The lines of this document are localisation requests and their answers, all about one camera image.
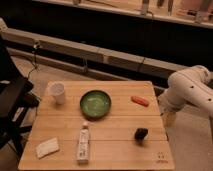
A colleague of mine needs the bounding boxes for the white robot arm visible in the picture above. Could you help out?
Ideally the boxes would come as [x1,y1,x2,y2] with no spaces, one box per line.
[158,65,213,126]

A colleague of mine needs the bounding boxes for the black eraser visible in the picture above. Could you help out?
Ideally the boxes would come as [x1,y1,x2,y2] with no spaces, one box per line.
[134,128,148,140]

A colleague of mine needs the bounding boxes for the black chair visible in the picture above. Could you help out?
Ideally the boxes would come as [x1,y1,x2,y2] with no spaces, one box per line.
[0,36,39,157]

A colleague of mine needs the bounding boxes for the white folded cloth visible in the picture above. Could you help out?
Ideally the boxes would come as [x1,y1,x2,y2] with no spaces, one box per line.
[36,138,59,159]

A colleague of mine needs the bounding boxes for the black hanging cable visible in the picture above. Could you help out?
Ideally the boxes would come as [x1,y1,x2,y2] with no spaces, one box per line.
[27,40,42,80]

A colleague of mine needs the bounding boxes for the orange carrot toy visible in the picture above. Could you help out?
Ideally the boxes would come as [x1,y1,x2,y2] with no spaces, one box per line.
[131,96,149,107]

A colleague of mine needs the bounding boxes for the green bowl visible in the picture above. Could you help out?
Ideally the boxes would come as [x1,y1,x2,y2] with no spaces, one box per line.
[80,90,111,119]

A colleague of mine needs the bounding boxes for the white paper cup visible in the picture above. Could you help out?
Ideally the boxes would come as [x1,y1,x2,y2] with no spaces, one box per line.
[49,83,66,105]

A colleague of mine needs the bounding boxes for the white glue tube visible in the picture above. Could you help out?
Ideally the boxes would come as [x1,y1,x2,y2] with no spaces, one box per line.
[77,122,90,164]

